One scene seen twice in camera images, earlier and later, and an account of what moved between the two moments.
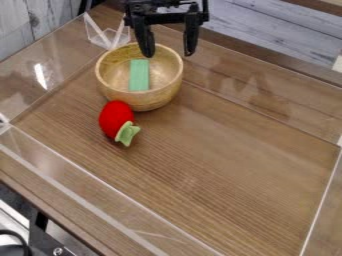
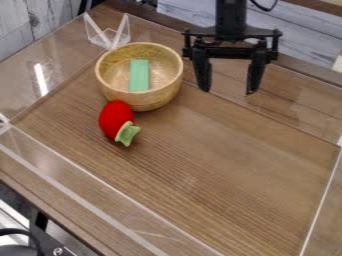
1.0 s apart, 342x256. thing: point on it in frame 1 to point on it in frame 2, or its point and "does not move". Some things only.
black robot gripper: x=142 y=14 to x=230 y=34
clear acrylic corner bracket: x=108 y=38 does not move
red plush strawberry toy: x=115 y=118 does not move
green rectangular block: x=139 y=75 does not move
